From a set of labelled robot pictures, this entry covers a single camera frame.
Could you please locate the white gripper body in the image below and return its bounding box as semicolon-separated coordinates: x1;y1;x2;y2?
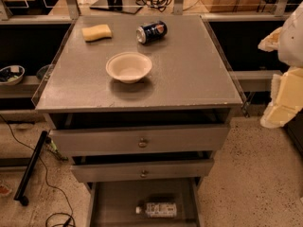
277;2;303;67

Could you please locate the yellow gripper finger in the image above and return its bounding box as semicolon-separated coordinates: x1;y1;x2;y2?
260;68;303;129
258;27;282;52

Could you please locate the clear plastic water bottle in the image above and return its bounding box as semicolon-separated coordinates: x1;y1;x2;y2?
135;202;177;218

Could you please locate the top grey drawer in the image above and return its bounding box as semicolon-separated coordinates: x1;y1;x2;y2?
50;125;229;156

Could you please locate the grey drawer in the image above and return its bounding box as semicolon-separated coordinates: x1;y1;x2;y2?
71;159;214;183
86;178;205;227
50;125;229;156

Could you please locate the middle grey drawer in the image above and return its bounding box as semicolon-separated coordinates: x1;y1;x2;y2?
71;159;214;183

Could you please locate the grey drawer cabinet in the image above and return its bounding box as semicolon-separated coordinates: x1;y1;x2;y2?
37;15;242;227

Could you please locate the bottom grey drawer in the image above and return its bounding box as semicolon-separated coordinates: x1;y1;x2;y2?
86;178;205;227

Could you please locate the blue Pepsi can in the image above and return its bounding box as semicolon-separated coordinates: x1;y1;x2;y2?
136;21;168;44

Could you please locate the white paper bowl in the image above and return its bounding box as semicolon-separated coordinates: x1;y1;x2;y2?
106;52;152;83

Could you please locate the black monitor stand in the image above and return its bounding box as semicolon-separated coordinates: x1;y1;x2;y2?
90;0;142;14

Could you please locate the yellow sponge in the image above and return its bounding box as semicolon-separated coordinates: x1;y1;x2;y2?
81;25;112;42

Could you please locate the white bowl with items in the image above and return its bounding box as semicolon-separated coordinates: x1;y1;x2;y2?
0;65;25;85

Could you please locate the black bar on floor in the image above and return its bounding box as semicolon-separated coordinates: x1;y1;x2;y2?
14;131;47;206

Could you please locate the black floor cable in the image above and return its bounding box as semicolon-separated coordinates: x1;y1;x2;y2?
0;114;77;227

